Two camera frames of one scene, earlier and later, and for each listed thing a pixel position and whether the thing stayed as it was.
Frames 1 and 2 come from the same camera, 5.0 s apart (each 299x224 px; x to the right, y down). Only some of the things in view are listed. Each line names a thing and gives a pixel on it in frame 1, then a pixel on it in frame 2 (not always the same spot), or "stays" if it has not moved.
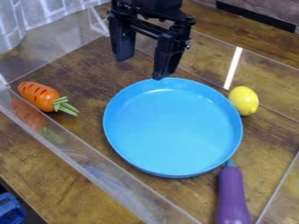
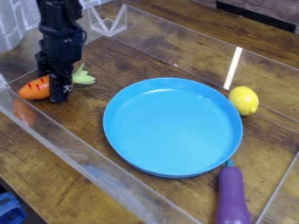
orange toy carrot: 45,98 to 37,89
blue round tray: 173,128 stays
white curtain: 23,16 stays
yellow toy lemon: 245,100 stays
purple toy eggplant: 233,209 stays
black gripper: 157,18 to 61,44
